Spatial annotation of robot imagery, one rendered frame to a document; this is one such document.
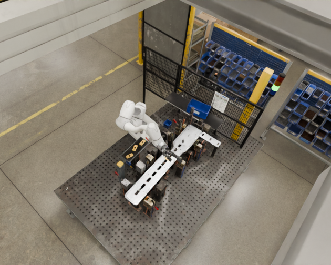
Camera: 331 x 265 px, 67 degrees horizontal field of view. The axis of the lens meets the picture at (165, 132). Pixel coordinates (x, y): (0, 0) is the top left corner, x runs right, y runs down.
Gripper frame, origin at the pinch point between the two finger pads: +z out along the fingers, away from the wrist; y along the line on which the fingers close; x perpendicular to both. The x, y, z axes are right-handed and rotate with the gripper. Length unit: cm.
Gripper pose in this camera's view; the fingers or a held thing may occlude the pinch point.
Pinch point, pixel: (175, 160)
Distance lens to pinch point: 228.3
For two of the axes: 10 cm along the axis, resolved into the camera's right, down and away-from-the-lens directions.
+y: -7.1, -1.8, -6.8
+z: 5.2, 5.1, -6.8
